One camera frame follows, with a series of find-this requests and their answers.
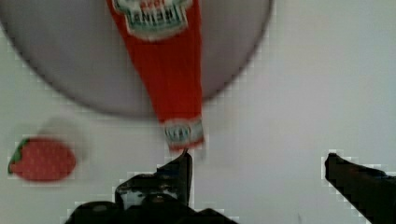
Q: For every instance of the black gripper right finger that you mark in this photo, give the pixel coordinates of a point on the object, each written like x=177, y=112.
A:
x=371, y=191

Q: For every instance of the light purple plate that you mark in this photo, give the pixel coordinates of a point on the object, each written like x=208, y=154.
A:
x=75, y=47

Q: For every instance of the red toy strawberry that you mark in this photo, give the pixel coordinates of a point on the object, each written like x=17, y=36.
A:
x=42, y=159

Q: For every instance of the red plush ketchup bottle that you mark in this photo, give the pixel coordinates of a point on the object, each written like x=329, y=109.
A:
x=163, y=39

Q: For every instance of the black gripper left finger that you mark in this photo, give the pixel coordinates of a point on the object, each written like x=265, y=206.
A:
x=159, y=198

